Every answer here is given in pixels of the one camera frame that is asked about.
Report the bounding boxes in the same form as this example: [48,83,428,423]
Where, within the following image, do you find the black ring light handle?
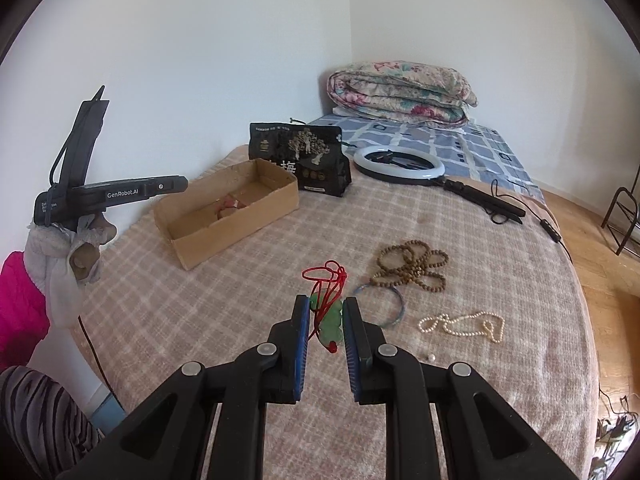
[439,178,526,223]

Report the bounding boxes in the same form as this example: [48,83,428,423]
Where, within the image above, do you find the blue checked bed sheet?
[312,114,544,203]

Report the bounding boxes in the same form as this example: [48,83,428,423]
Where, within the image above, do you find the blue bangle bracelet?
[351,283,407,330]

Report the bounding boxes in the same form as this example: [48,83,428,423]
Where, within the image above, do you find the pink garment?
[0,252,50,370]

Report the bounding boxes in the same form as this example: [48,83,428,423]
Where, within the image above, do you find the white ring light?
[352,145,445,182]

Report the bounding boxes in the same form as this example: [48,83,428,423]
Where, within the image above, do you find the black printed snack bag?
[248,122,352,197]

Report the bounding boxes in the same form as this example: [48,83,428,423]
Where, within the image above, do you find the cardboard box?
[154,159,299,271]

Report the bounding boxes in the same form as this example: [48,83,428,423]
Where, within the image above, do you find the black ring light cable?
[489,178,574,264]

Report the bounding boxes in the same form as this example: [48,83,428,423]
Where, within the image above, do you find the tangled cables on floor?
[587,389,639,480]

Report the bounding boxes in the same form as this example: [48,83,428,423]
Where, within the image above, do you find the red band roll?
[217,197,245,219]

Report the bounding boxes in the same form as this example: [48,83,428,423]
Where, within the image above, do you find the gloved left hand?
[24,212,117,328]

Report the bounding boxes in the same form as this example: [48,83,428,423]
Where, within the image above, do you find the white pearl necklace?
[418,311,507,345]

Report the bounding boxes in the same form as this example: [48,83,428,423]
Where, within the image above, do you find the pink plaid blanket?
[73,174,598,477]

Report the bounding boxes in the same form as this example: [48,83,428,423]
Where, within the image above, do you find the wooden bead necklace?
[369,239,450,296]

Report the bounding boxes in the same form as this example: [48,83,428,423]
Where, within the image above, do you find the grey striped trouser leg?
[1,365,102,479]

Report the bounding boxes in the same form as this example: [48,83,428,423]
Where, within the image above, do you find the folded floral quilt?
[326,61,478,128]

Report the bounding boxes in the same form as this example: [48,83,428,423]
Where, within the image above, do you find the black metal clothes rack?
[601,168,640,259]

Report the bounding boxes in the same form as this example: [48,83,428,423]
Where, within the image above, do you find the red cord jade pendant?
[302,260,348,354]

